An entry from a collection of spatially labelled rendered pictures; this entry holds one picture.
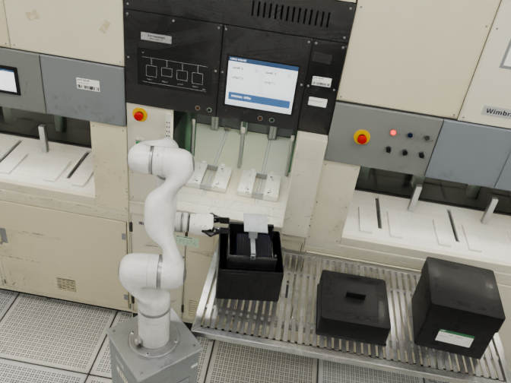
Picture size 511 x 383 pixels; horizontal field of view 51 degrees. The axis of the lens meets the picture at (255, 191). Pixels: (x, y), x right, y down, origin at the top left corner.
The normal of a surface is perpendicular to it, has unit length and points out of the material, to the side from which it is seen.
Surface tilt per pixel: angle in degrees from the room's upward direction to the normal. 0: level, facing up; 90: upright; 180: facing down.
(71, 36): 90
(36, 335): 0
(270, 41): 90
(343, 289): 0
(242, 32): 90
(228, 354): 0
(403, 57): 90
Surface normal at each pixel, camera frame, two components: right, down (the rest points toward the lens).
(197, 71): -0.13, 0.56
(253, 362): 0.11, -0.81
